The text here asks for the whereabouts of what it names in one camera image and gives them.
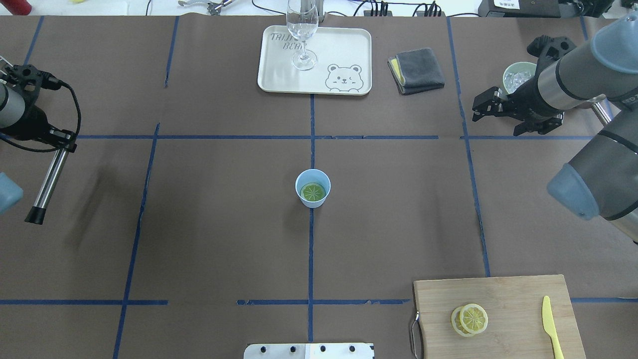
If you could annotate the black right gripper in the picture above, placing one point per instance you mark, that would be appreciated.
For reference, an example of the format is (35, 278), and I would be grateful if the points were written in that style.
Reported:
(529, 107)

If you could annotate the black power strip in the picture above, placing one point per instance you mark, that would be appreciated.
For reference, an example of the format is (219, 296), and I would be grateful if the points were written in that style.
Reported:
(383, 8)

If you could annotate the red thermos bottle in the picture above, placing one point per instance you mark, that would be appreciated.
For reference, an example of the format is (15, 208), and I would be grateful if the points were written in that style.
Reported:
(17, 7)

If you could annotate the wine glass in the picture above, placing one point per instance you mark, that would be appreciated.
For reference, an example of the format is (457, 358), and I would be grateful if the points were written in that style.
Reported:
(302, 22)

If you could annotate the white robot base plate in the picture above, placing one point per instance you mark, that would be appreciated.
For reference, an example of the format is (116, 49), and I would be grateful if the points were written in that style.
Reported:
(310, 351)

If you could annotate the light blue cup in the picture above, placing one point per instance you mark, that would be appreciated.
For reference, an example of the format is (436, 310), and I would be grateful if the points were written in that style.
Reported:
(313, 176)

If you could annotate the bamboo cutting board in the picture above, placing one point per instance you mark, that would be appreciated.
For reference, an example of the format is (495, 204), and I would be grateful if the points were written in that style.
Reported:
(514, 309)

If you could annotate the yellow plastic knife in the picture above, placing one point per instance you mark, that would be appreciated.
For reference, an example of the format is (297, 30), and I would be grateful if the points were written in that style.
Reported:
(550, 327)

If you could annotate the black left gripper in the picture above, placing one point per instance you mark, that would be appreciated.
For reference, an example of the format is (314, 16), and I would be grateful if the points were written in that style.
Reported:
(26, 124)

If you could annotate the lemon slice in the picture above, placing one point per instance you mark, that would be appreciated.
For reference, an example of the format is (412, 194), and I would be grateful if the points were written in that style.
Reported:
(312, 192)

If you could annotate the grey folded cloth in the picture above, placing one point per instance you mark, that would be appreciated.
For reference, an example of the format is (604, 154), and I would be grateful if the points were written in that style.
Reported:
(416, 71)

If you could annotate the green bowl with ice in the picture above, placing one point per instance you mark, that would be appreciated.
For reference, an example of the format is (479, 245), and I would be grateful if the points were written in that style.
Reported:
(517, 74)

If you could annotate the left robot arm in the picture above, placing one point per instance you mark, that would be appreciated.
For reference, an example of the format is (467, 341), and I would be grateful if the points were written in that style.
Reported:
(25, 126)

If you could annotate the lemon slices on board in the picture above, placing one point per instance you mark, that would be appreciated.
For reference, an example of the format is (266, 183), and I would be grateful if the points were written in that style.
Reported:
(469, 320)

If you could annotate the steel muddler with black tip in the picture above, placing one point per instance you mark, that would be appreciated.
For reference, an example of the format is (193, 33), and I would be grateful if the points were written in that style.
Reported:
(37, 212)

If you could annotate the reacher grabber stick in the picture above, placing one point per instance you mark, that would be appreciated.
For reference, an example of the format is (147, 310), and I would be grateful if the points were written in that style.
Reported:
(213, 7)

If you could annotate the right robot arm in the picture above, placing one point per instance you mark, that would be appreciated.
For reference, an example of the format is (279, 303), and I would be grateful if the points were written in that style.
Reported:
(602, 179)

